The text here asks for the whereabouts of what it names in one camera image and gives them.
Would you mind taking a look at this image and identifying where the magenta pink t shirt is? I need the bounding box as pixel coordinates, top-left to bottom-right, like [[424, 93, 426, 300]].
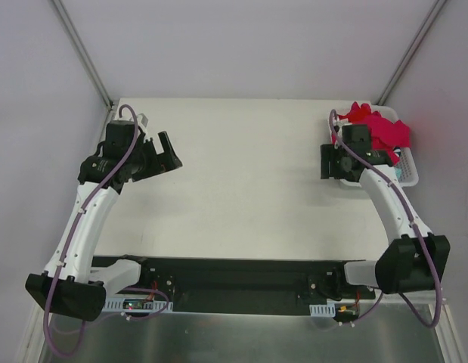
[[339, 113, 411, 150]]

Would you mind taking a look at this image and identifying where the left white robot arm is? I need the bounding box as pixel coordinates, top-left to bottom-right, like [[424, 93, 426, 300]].
[[25, 120, 182, 321]]

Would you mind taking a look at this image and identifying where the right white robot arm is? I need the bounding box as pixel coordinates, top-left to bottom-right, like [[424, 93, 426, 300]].
[[320, 125, 450, 299]]

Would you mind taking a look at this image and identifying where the red t shirt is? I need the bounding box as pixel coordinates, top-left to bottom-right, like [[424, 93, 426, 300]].
[[339, 102, 372, 123]]

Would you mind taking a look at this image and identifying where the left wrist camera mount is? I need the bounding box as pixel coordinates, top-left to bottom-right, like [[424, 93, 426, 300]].
[[130, 113, 148, 134]]

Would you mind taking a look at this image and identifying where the left white cable duct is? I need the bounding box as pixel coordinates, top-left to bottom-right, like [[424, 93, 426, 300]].
[[102, 297, 173, 314]]

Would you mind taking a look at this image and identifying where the white cable duct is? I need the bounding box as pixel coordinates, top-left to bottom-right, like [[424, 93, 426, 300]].
[[308, 302, 359, 318], [102, 297, 173, 314]]

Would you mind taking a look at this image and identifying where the right white cable duct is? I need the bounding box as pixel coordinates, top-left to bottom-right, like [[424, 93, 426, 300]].
[[308, 302, 359, 318]]

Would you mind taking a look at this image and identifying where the left aluminium frame post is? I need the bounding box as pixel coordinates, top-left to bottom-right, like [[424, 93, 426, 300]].
[[49, 0, 113, 110]]

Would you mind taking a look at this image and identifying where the aluminium frame post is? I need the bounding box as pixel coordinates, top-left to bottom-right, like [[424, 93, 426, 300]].
[[374, 0, 450, 106], [49, 0, 113, 110]]

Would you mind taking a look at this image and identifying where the right aluminium frame post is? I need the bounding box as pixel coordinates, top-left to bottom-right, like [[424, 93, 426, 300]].
[[374, 0, 450, 106]]

